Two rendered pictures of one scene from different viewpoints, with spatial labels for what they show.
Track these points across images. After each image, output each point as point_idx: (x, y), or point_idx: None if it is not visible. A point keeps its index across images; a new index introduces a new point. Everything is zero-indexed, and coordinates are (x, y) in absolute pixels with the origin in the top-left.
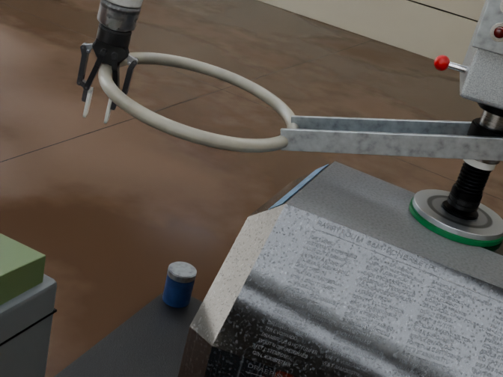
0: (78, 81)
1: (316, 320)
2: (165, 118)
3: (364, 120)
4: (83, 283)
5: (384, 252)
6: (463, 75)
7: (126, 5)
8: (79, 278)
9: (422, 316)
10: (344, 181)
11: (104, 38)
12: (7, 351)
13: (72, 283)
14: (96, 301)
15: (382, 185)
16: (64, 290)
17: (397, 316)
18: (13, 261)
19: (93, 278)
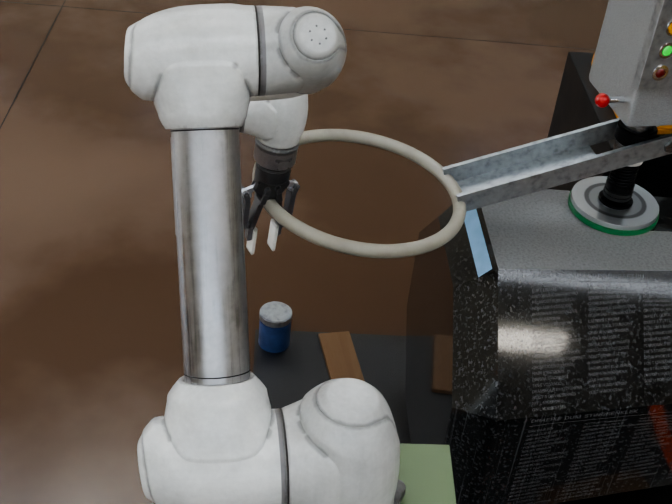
0: (244, 226)
1: (569, 360)
2: (385, 246)
3: (515, 150)
4: (173, 372)
5: (597, 279)
6: (620, 103)
7: (294, 145)
8: (164, 368)
9: (647, 320)
10: (506, 209)
11: (273, 181)
12: None
13: (163, 378)
14: None
15: (532, 195)
16: (164, 390)
17: (628, 329)
18: (441, 464)
19: (177, 360)
